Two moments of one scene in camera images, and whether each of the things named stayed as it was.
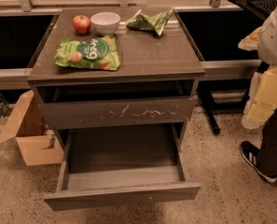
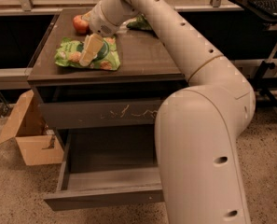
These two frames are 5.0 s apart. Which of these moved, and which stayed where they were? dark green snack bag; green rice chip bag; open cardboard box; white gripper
Moved: white gripper
Stayed: open cardboard box; dark green snack bag; green rice chip bag
